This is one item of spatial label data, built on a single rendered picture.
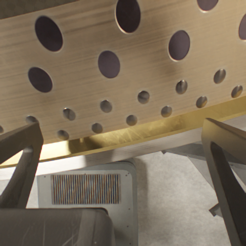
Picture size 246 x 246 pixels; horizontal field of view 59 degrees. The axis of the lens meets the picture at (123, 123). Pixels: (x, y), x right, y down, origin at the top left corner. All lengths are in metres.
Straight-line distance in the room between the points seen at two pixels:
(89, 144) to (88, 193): 1.02
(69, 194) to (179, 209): 0.71
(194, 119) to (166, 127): 0.02
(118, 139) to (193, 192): 1.35
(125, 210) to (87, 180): 0.24
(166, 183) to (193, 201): 0.21
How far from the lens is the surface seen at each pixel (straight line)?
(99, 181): 1.14
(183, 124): 0.16
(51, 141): 0.16
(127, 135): 0.15
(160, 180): 1.42
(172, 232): 1.58
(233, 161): 0.81
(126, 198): 1.17
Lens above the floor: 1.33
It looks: 85 degrees down
